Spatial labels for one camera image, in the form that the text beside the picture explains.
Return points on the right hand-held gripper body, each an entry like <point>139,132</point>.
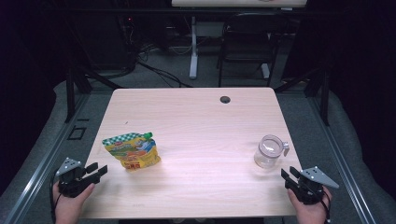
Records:
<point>308,191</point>

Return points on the person's right hand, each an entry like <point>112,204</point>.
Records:
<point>311,213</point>

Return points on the black folding chair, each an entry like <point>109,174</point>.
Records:
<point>249,40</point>

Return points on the yellow spouted seasoning pouch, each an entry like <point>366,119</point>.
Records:
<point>135,152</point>

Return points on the clear glass jar with lid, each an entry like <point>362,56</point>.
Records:
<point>268,152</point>

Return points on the black metal frame post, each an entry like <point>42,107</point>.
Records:
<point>324,99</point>
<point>70,93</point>

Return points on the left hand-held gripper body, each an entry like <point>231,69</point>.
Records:
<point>73,185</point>

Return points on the dark computer tower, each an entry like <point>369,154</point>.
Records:
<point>109,40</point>

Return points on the white desk leg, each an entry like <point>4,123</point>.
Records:
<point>193,56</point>
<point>265,71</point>

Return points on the person's left hand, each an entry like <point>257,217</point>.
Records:
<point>70,208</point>

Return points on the aluminium floor rail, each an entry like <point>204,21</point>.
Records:
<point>342,168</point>
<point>40,168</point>

